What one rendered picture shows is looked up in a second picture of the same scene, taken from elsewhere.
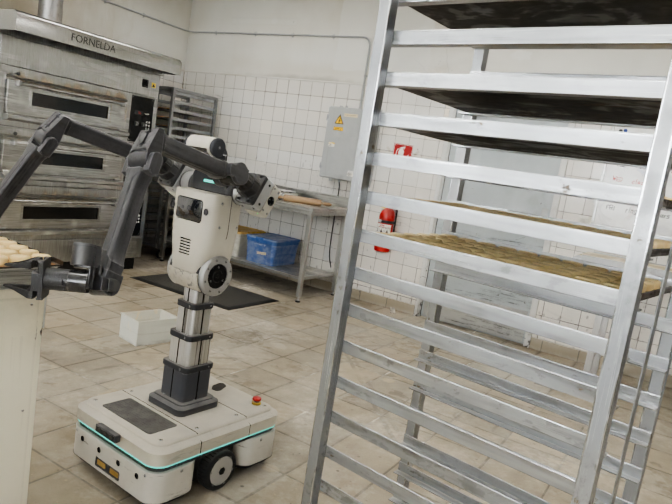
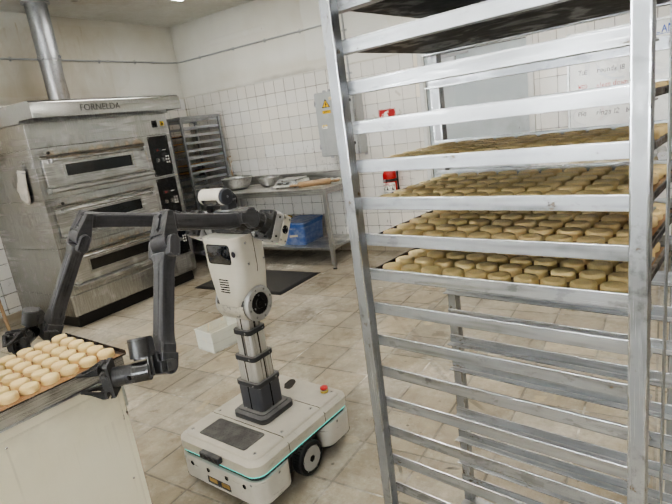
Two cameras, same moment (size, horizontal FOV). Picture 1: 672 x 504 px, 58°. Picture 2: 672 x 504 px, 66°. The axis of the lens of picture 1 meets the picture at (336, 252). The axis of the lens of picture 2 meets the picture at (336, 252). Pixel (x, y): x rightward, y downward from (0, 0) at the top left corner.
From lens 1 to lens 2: 0.29 m
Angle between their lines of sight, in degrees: 7
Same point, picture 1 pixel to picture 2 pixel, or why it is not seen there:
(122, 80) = (134, 128)
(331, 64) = (304, 56)
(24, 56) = (47, 136)
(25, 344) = (117, 427)
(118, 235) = (162, 319)
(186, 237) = (223, 278)
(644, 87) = (607, 95)
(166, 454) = (262, 465)
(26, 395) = (132, 465)
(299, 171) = (304, 156)
